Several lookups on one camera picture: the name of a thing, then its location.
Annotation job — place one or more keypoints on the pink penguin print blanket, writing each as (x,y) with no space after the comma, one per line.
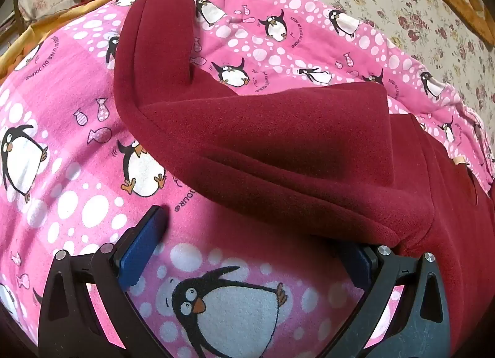
(77,172)

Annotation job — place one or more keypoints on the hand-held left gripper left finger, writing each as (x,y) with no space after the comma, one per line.
(142,244)

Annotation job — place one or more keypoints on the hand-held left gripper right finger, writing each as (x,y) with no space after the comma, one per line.
(366,266)

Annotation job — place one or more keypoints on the dark red fleece garment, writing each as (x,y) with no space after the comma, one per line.
(270,141)

